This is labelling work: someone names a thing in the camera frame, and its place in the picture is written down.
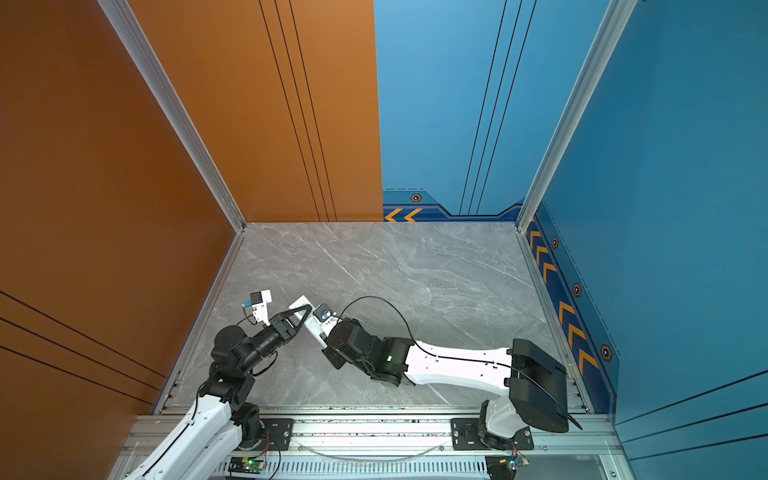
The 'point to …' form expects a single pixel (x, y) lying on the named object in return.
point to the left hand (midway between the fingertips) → (311, 309)
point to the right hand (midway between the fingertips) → (324, 332)
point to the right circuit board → (501, 467)
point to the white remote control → (310, 323)
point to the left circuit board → (246, 464)
